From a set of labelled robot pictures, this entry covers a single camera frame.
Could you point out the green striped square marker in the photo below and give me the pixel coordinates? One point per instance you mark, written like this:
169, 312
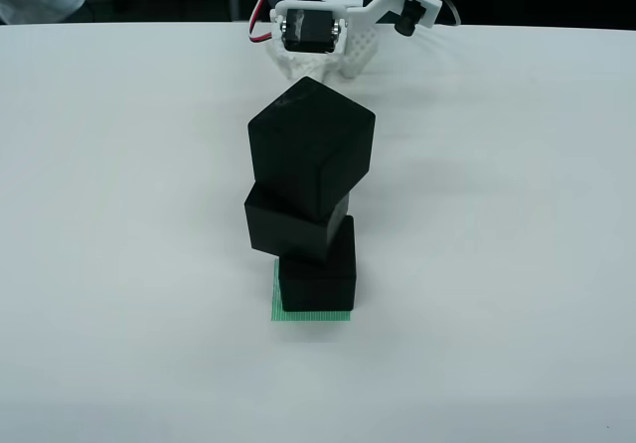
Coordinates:
274, 289

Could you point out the black cube with seam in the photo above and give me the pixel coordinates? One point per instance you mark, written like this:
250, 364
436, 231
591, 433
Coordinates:
278, 229

